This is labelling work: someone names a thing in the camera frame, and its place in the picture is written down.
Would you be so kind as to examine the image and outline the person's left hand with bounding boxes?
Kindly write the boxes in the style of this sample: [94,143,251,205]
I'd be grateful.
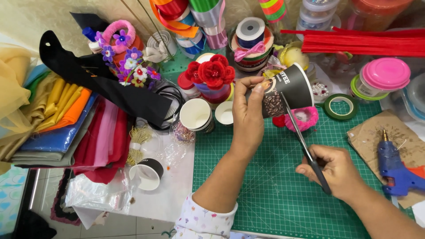
[232,76,266,152]

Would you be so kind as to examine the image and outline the person's right hand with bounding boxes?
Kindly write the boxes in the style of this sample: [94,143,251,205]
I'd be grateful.
[295,144,366,200]

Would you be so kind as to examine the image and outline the black handled scissors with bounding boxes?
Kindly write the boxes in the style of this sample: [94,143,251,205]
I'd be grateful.
[280,92,332,195]

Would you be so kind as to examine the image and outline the black printed paper cup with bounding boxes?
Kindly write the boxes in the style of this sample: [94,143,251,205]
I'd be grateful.
[245,63,315,119]

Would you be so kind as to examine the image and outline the single white paper cup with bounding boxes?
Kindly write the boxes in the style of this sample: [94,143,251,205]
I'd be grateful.
[214,101,234,127]

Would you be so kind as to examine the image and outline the brown cardboard piece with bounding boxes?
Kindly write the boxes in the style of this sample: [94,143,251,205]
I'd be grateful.
[347,110,425,209]

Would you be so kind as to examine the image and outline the stack of white paper cups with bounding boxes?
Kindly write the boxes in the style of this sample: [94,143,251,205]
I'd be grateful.
[179,98,215,134]

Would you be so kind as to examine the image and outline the blue glue gun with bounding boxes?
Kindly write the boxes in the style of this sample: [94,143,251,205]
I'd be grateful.
[377,129,425,197]

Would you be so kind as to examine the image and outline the red pipe cleaner flowers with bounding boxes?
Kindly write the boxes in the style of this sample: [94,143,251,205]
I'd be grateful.
[185,54,236,91]

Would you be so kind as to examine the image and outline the green floral tape roll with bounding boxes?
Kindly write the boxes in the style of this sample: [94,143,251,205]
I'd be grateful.
[323,93,359,121]

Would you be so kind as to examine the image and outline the green cutting mat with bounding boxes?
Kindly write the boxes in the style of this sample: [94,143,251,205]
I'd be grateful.
[192,100,416,239]

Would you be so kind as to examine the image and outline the bag of small beads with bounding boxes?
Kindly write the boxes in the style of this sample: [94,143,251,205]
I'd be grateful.
[172,120,196,145]

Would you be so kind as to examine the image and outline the stack of ribbon spools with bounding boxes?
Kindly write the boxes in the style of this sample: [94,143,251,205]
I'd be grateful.
[228,28,275,72]

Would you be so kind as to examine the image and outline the red cap bottle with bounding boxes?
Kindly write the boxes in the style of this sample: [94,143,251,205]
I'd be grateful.
[177,71,201,101]

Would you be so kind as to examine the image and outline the pink ribbon bow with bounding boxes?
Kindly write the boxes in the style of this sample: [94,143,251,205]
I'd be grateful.
[234,41,266,62]

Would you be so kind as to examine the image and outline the container of pearl beads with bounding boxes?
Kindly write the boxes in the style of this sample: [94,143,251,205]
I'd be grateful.
[310,79,333,103]

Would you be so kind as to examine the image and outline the gold ribbon roll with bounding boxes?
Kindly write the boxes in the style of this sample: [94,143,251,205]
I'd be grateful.
[278,42,310,71]

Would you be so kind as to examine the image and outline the green lid plastic container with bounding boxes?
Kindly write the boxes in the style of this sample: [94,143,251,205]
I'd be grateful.
[350,74,390,101]

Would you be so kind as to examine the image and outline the navy blue ribbon spool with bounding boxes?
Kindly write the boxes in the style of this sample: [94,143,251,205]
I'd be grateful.
[235,17,266,49]

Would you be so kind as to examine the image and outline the floral white sleeve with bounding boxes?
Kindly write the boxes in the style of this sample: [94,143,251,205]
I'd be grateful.
[172,193,238,239]

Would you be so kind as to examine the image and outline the clear plastic box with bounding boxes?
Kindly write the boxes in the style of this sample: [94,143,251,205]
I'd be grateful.
[399,72,425,123]

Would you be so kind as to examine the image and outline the pink lid plastic container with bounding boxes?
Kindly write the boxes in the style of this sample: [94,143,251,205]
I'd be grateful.
[359,57,411,97]

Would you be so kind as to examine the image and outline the green and silver ribbon rolls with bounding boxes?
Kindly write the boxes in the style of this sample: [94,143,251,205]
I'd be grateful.
[175,0,229,60]

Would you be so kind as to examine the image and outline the clear glass jar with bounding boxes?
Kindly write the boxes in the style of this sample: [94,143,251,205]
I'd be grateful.
[146,30,177,62]

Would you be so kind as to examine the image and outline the striped neon ribbon roll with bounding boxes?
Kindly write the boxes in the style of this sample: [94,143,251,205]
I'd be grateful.
[258,0,287,24]

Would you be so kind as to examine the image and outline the purple and white flower bouquet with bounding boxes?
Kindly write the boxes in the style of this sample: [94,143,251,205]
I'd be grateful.
[95,31,162,91]

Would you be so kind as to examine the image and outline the stack of clear round containers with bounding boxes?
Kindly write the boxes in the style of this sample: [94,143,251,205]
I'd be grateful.
[296,0,341,33]

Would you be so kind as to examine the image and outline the orange and red ribbon rolls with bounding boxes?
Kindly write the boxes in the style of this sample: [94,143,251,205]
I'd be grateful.
[149,0,200,38]

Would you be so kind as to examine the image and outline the bundle of red pipe cleaners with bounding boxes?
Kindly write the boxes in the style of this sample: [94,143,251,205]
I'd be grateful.
[280,27,425,58]

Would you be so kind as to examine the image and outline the thin wooden sticks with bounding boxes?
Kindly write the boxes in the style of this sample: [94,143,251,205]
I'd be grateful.
[120,0,174,58]

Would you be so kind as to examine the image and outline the black fabric piece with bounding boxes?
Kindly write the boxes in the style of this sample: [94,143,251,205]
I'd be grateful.
[39,12,174,129]

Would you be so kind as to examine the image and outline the orange lid plastic jar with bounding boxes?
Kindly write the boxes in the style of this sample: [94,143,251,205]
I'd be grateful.
[345,0,414,32]

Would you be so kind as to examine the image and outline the clear plastic bags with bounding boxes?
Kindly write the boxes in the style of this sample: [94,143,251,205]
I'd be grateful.
[64,168,134,215]

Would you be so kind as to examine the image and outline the blue cap glue bottle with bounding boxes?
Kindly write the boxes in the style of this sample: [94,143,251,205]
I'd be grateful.
[82,27,102,54]

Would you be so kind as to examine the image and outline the pile of coloured fabrics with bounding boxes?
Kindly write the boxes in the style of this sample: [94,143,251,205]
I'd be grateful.
[0,42,131,185]

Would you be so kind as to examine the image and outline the dark floor rug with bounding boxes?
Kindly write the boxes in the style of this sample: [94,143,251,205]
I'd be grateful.
[50,168,82,227]

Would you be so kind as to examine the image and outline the pink fuzzy cup ring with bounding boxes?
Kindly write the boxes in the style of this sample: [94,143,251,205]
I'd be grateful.
[284,106,319,133]

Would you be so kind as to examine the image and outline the black wire coil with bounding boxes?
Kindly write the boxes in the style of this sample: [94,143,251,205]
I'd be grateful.
[148,84,185,131]

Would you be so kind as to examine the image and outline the gold bead chain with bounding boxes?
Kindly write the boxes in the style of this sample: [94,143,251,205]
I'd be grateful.
[126,124,154,167]

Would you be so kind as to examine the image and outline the cut black cup ring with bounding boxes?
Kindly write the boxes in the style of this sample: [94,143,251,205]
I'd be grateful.
[128,158,164,191]

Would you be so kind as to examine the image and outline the pink fuzzy ring with flower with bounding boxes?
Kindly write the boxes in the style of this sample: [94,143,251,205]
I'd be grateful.
[101,19,137,54]

